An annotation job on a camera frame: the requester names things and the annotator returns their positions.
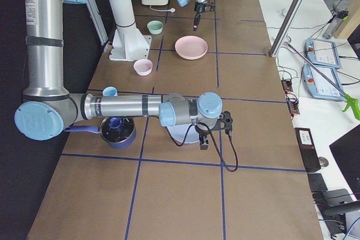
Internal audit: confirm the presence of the blue saucepan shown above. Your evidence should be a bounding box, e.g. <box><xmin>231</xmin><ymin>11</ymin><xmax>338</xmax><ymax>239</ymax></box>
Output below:
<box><xmin>64</xmin><ymin>117</ymin><xmax>137</xmax><ymax>149</ymax></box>

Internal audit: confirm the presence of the black power box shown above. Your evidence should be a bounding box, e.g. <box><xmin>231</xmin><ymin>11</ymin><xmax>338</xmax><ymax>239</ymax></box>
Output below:
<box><xmin>294</xmin><ymin>128</ymin><xmax>321</xmax><ymax>173</ymax></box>

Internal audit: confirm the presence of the aluminium frame post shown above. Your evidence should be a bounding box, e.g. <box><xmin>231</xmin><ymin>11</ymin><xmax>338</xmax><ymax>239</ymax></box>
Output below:
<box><xmin>269</xmin><ymin>0</ymin><xmax>304</xmax><ymax>57</ymax></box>

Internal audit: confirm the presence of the blue plate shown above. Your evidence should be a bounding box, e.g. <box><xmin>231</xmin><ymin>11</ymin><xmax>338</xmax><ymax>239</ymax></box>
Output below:
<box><xmin>167</xmin><ymin>124</ymin><xmax>199</xmax><ymax>144</ymax></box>

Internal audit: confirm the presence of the pink bowl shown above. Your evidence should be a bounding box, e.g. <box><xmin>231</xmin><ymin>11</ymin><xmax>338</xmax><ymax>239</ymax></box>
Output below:
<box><xmin>133</xmin><ymin>59</ymin><xmax>153</xmax><ymax>76</ymax></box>

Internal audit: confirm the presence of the black monitor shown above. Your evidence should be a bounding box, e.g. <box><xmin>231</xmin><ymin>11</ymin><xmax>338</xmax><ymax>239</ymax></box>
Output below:
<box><xmin>330</xmin><ymin>128</ymin><xmax>359</xmax><ymax>198</ymax></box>

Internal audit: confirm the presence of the light blue cup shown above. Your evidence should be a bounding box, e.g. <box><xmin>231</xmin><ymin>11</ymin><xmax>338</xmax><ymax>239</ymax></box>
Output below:
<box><xmin>102</xmin><ymin>87</ymin><xmax>118</xmax><ymax>97</ymax></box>

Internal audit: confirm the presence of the white camera pole stand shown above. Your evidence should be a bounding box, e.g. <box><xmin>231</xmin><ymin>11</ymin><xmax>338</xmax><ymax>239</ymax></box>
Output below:
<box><xmin>109</xmin><ymin>0</ymin><xmax>152</xmax><ymax>62</ymax></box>

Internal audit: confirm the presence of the green handled reacher grabber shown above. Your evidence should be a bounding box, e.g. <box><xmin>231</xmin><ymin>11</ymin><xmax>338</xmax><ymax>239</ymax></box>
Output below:
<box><xmin>285</xmin><ymin>42</ymin><xmax>360</xmax><ymax>120</ymax></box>

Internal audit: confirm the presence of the grey water bottle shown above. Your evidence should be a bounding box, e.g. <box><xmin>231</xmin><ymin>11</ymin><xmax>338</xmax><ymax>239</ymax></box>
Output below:
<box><xmin>322</xmin><ymin>10</ymin><xmax>349</xmax><ymax>39</ymax></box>

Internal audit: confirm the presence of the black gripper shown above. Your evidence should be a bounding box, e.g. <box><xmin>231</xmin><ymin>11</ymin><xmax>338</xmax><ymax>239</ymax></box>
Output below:
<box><xmin>196</xmin><ymin>126</ymin><xmax>211</xmax><ymax>150</ymax></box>
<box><xmin>193</xmin><ymin>2</ymin><xmax>206</xmax><ymax>31</ymax></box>

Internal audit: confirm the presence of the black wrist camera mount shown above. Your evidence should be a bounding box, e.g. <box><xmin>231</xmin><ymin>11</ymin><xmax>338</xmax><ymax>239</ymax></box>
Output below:
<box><xmin>216</xmin><ymin>111</ymin><xmax>233</xmax><ymax>137</ymax></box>

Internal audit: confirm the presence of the green bowl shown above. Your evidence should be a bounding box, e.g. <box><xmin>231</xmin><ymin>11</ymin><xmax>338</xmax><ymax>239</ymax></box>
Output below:
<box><xmin>147</xmin><ymin>20</ymin><xmax>163</xmax><ymax>35</ymax></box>

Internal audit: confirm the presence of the far teach pendant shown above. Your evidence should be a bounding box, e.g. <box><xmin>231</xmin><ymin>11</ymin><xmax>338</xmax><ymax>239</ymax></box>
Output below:
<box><xmin>305</xmin><ymin>38</ymin><xmax>341</xmax><ymax>69</ymax></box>

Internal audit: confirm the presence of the white power plug cable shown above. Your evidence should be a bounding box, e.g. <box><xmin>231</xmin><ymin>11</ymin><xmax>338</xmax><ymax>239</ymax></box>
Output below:
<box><xmin>148</xmin><ymin>4</ymin><xmax>177</xmax><ymax>13</ymax></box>

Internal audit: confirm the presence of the pink plate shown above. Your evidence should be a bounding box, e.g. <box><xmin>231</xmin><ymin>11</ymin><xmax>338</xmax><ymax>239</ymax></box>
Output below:
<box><xmin>175</xmin><ymin>35</ymin><xmax>208</xmax><ymax>60</ymax></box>

